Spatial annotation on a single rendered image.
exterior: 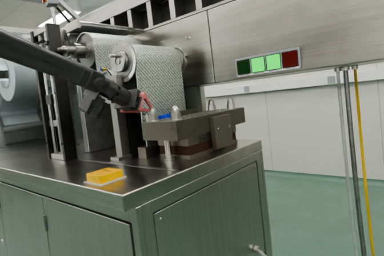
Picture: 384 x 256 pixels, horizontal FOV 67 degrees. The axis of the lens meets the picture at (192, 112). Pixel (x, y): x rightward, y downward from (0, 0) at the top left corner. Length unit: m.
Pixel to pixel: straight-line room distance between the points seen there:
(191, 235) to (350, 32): 0.75
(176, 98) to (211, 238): 0.53
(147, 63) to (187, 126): 0.30
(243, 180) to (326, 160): 2.55
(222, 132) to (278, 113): 2.66
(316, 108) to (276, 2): 2.49
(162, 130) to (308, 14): 0.60
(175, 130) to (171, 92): 0.30
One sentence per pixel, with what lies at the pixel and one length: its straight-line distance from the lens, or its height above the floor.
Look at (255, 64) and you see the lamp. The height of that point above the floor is 1.19.
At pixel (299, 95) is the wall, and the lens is 3.54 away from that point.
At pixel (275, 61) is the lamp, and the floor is 1.19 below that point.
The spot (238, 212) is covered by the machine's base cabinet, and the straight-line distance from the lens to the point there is 1.06.
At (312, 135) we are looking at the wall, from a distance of 3.55.
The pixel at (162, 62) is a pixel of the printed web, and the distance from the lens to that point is 1.13.
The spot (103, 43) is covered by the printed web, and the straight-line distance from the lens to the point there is 1.28.
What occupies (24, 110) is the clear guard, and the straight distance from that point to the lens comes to 1.95.
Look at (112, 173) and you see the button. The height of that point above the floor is 0.92.
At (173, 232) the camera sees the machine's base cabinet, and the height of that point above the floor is 0.75.
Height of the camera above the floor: 1.10
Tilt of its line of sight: 3 degrees down
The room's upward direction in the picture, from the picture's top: 6 degrees counter-clockwise
